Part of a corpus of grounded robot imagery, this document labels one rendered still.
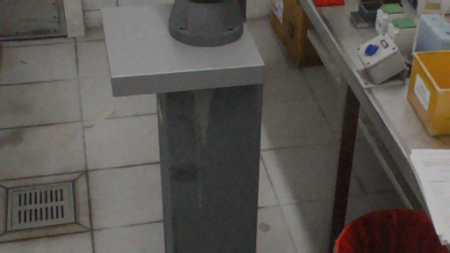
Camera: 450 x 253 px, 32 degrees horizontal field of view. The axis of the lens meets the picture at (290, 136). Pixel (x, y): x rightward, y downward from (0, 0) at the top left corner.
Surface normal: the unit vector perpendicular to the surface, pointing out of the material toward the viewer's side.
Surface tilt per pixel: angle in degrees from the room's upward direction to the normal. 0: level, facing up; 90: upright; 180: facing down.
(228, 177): 90
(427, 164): 0
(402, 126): 0
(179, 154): 90
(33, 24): 90
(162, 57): 1
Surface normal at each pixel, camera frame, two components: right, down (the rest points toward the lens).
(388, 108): 0.06, -0.81
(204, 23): 0.07, 0.31
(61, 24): 0.26, 0.58
